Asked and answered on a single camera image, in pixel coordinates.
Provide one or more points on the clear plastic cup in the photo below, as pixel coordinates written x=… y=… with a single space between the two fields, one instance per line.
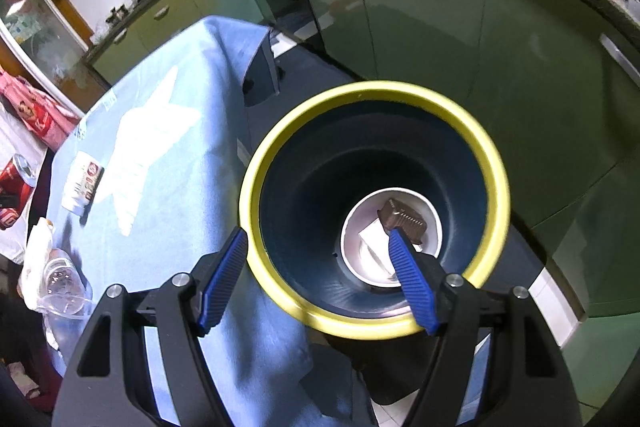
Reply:
x=62 y=291

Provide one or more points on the red soda can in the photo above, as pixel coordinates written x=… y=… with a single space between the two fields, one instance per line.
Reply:
x=17 y=182

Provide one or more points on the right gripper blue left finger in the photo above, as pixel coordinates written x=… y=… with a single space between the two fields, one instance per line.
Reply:
x=216 y=275

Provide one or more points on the yellow rimmed trash bin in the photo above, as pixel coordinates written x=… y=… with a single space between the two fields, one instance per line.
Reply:
x=332 y=176

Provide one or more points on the green lower cabinets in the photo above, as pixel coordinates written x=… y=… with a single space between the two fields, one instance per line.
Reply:
x=555 y=83

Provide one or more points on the red checkered apron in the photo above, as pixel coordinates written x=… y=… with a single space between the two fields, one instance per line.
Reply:
x=49 y=121

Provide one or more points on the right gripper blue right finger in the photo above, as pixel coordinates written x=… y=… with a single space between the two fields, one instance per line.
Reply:
x=414 y=285

